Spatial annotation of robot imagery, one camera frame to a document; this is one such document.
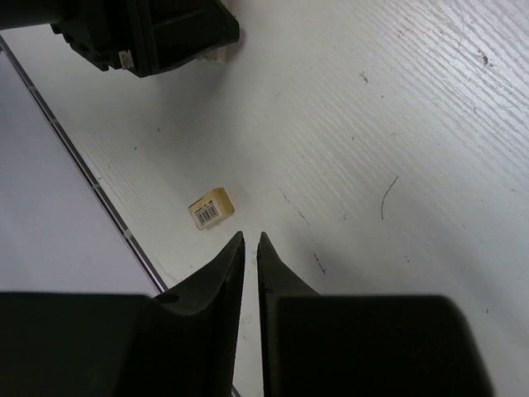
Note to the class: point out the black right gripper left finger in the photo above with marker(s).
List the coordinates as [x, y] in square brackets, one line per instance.
[179, 343]

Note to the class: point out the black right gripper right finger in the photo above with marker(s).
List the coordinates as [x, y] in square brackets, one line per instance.
[361, 345]

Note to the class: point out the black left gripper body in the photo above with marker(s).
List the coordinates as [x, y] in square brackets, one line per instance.
[143, 37]

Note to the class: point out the beige barcode eraser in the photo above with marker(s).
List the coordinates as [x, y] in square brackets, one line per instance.
[211, 209]

